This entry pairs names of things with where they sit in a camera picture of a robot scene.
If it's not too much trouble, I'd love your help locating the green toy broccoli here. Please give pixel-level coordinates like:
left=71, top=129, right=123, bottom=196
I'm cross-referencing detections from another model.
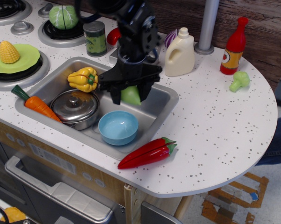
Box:
left=229, top=71, right=250, bottom=92

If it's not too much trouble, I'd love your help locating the green toy food can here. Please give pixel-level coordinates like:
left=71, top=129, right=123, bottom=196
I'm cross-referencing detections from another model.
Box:
left=83, top=21, right=107, bottom=57

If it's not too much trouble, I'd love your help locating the orange toy carrot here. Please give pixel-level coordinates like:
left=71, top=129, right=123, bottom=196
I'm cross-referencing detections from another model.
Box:
left=11, top=85, right=61, bottom=123

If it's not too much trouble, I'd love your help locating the yellow toy bell pepper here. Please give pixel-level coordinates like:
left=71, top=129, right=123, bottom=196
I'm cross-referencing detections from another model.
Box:
left=67, top=67, right=98, bottom=93

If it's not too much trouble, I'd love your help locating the red toy chili pepper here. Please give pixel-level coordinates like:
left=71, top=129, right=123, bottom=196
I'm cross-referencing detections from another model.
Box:
left=118, top=137, right=177, bottom=169

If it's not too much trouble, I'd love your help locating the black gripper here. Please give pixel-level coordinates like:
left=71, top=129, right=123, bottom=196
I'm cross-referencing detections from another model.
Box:
left=98, top=47, right=162, bottom=105

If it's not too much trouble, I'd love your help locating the green toy cabbage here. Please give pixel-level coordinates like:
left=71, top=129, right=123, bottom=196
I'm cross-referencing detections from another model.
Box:
left=49, top=5, right=79, bottom=30

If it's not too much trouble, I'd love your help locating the grey metal post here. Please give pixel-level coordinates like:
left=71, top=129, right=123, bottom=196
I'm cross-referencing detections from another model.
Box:
left=194, top=0, right=219, bottom=55

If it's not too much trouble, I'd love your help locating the purple toy onion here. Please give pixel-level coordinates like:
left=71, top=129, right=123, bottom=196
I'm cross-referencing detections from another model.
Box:
left=164, top=29, right=179, bottom=48

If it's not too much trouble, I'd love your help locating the silver toy faucet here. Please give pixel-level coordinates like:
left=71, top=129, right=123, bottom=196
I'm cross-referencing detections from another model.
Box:
left=109, top=35, right=161, bottom=76

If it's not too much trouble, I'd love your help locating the rear right stove burner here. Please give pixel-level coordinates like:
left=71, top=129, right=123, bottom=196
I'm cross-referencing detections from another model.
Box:
left=38, top=20, right=85, bottom=48

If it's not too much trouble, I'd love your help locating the rear left stove burner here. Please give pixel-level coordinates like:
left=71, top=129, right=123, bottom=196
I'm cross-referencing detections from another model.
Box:
left=0, top=0, right=32, bottom=26

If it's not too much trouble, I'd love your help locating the steel pot with lid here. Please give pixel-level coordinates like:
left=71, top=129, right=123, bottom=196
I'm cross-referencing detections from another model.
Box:
left=50, top=90, right=100, bottom=131

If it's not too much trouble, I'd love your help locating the front stove burner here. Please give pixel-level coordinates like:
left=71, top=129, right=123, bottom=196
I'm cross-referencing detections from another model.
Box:
left=0, top=51, right=50, bottom=91

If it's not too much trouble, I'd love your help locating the yellow toy corn cob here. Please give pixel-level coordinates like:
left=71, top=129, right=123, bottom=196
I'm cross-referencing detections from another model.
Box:
left=0, top=41, right=20, bottom=64

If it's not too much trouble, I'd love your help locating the cream toy detergent bottle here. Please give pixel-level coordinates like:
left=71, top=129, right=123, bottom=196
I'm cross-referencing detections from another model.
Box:
left=165, top=27, right=195, bottom=77

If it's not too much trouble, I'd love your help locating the light blue plastic bowl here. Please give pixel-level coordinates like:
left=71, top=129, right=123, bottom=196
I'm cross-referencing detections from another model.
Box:
left=98, top=111, right=139, bottom=146

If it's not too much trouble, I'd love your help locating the toy oven door handle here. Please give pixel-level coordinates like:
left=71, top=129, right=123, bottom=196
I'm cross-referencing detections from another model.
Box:
left=5, top=156, right=116, bottom=224

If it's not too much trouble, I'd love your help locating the red toy ketchup bottle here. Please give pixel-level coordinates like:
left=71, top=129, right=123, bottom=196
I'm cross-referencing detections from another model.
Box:
left=220, top=17, right=249, bottom=75

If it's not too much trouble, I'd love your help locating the green toy pear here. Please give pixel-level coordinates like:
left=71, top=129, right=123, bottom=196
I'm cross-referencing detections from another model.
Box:
left=121, top=86, right=141, bottom=105

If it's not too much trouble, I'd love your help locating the yellow object bottom corner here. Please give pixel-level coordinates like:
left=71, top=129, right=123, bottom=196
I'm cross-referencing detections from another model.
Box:
left=4, top=207, right=27, bottom=223

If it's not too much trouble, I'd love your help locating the stove burner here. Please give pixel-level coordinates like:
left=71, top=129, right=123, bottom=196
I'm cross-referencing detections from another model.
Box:
left=0, top=0, right=32, bottom=26
left=0, top=51, right=50, bottom=91
left=38, top=20, right=85, bottom=48

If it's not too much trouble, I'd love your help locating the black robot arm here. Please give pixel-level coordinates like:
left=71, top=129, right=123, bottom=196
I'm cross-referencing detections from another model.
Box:
left=79, top=0, right=162, bottom=105

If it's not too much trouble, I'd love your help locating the silver toy sink basin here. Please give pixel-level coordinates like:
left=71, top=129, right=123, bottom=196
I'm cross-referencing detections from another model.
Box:
left=15, top=57, right=179, bottom=160

